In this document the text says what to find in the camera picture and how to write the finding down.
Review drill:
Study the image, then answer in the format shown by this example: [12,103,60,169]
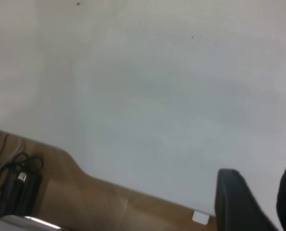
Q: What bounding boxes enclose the black power adapter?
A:
[0,168,44,217]

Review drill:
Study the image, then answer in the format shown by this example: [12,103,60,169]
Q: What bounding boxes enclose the grey metal bar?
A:
[0,214,62,231]

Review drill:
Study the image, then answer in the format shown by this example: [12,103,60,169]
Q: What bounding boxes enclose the white square tab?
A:
[192,210,211,226]

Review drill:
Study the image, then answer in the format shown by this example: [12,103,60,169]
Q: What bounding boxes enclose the grey cable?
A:
[0,138,26,185]

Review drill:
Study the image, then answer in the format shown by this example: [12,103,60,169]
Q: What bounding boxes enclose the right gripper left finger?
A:
[214,168,280,231]

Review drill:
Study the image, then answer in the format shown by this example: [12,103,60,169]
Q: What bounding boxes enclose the black power cable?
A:
[0,152,45,214]

